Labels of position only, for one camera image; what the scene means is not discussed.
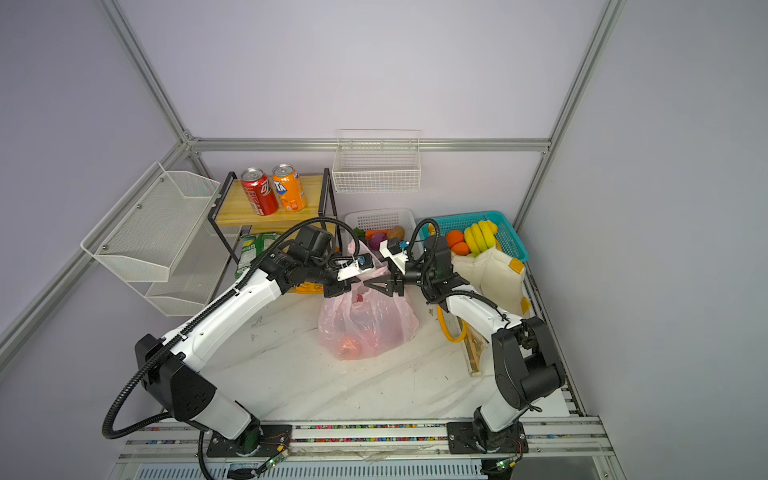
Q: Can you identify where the pink plastic grocery bag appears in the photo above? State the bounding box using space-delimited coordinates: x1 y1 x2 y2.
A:
316 266 420 361

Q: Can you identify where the white canvas tote bag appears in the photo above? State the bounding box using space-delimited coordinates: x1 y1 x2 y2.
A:
436 248 534 377

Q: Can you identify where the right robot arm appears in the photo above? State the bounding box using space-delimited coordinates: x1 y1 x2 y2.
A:
364 219 566 453

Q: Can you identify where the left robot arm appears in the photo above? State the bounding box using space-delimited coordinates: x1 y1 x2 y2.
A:
101 218 373 443

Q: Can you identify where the purple onion back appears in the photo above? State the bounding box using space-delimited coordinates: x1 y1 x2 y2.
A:
367 234 388 251

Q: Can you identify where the brown potato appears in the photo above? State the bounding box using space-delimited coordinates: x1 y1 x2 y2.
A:
386 226 405 241

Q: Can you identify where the orange carrot back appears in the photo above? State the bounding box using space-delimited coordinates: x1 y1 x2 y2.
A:
365 230 387 239

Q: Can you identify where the white plastic vegetable basket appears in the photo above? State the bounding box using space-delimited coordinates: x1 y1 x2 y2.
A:
340 208 423 256

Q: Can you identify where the orange fruit back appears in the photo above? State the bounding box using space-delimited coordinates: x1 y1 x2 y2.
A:
445 230 464 248

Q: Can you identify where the orange fruit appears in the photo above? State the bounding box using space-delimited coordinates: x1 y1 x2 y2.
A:
451 242 471 256
445 230 464 248

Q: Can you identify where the orange fruit front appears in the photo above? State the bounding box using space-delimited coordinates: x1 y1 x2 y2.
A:
451 242 471 256

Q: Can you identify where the yellow banana bunch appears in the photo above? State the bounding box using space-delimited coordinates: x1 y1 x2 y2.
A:
463 220 501 256

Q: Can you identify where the green snack bag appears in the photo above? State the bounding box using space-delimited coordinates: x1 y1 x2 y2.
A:
235 232 281 279

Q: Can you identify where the teal plastic fruit basket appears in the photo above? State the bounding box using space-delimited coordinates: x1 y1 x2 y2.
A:
416 211 529 263

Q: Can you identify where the orange soda can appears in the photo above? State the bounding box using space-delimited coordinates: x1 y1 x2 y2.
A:
272 164 307 212

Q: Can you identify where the red cola can middle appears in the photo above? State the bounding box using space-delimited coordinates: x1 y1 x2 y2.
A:
240 167 278 216

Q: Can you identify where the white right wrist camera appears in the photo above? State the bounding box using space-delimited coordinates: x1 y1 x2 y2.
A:
379 237 409 273

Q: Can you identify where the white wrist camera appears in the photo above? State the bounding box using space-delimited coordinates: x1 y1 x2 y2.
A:
379 237 409 273
337 253 374 281

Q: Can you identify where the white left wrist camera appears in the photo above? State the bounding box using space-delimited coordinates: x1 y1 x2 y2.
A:
337 253 374 281

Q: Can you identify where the white wire wall basket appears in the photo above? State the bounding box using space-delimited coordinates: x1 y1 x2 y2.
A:
331 129 422 194

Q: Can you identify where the black frame wooden shelf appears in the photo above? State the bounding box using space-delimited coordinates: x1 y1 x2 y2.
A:
207 168 338 265

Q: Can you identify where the white mesh wall rack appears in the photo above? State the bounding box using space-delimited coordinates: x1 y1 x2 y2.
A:
81 163 241 317

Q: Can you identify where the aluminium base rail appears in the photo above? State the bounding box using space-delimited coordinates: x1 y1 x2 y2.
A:
111 417 625 479

